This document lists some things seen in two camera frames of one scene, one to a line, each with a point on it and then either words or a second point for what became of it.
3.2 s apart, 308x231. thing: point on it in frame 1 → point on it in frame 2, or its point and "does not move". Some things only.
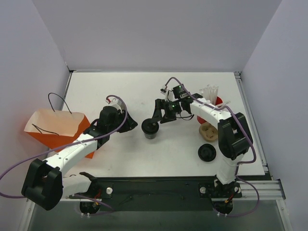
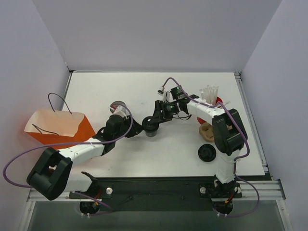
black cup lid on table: [207, 152] does not move
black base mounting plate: [160, 193] does not move
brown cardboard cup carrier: [209, 132] does not move
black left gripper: [128, 122] → [131, 125]
